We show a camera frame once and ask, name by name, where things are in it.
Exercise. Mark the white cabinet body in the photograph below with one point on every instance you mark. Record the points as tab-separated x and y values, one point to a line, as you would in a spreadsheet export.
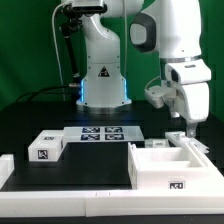
180	168

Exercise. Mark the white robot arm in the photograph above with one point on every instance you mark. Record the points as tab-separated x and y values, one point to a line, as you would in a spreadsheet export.
172	28

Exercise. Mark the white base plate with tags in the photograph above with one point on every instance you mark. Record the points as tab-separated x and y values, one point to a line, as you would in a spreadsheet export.
103	134

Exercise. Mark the small white cabinet top block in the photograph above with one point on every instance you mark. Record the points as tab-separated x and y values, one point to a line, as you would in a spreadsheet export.
47	147

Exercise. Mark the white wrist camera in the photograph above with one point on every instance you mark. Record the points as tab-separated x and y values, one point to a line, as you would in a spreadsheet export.
155	95

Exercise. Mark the white cabinet door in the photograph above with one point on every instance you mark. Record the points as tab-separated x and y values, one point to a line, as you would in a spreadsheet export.
156	143
179	138

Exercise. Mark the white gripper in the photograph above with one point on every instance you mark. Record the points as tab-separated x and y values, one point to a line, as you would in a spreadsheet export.
190	101

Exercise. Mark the white U-shaped boundary frame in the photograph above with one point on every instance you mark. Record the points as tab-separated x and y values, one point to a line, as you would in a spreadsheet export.
104	202

